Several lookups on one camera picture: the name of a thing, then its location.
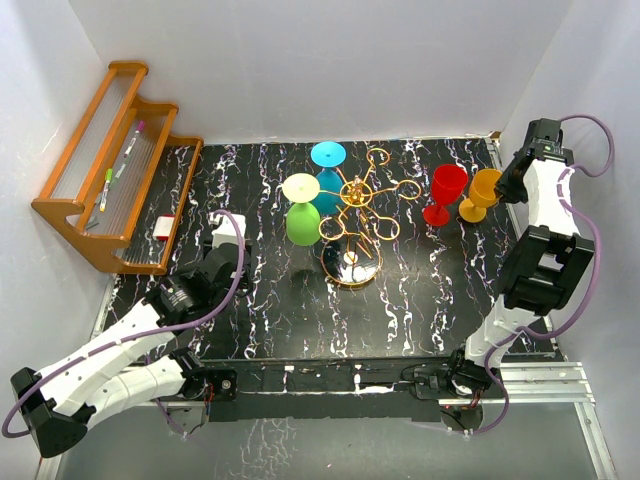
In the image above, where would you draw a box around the small white red box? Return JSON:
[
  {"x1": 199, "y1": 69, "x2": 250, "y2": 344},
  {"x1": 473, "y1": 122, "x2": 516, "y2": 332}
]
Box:
[{"x1": 152, "y1": 215, "x2": 175, "y2": 241}]

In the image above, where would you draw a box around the wooden tiered shelf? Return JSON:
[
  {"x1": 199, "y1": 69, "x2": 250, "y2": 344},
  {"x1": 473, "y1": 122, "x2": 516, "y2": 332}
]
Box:
[{"x1": 32, "y1": 61, "x2": 204, "y2": 275}]

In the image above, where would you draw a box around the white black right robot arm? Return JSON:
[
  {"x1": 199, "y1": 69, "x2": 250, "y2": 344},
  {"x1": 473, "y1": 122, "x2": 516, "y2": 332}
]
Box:
[{"x1": 444, "y1": 118, "x2": 598, "y2": 397}]

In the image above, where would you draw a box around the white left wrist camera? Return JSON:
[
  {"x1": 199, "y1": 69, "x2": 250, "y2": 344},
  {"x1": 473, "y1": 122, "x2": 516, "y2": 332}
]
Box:
[{"x1": 208, "y1": 212, "x2": 246, "y2": 248}]

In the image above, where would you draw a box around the green capped marker pen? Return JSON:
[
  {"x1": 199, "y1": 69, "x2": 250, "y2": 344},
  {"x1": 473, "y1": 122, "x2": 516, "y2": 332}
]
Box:
[{"x1": 99, "y1": 168, "x2": 113, "y2": 213}]

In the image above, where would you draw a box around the green wine glass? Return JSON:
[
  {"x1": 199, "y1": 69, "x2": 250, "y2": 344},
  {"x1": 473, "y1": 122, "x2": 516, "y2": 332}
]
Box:
[{"x1": 282, "y1": 173, "x2": 321, "y2": 246}]

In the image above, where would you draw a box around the blue wine glass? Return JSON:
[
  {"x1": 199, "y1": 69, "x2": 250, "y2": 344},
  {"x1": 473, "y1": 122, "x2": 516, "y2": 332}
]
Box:
[{"x1": 311, "y1": 141, "x2": 346, "y2": 216}]

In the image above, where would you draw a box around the purple capped marker pen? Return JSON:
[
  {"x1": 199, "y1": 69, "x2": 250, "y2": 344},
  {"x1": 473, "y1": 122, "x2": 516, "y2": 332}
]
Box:
[{"x1": 123, "y1": 121, "x2": 145, "y2": 158}]

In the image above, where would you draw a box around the gold wire glass rack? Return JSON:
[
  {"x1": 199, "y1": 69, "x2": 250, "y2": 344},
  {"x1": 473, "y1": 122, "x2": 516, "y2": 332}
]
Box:
[{"x1": 319, "y1": 147, "x2": 422, "y2": 289}]

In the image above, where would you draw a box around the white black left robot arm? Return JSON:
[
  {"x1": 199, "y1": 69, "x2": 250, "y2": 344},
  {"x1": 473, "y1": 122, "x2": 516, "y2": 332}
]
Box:
[{"x1": 10, "y1": 241, "x2": 251, "y2": 458}]

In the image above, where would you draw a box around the red wine glass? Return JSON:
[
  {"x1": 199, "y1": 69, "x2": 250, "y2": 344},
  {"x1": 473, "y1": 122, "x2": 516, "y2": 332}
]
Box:
[{"x1": 423, "y1": 164, "x2": 468, "y2": 227}]

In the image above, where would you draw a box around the yellow wine glass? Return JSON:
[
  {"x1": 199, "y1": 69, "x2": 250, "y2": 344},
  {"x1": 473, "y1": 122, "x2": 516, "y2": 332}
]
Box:
[{"x1": 458, "y1": 169, "x2": 502, "y2": 223}]

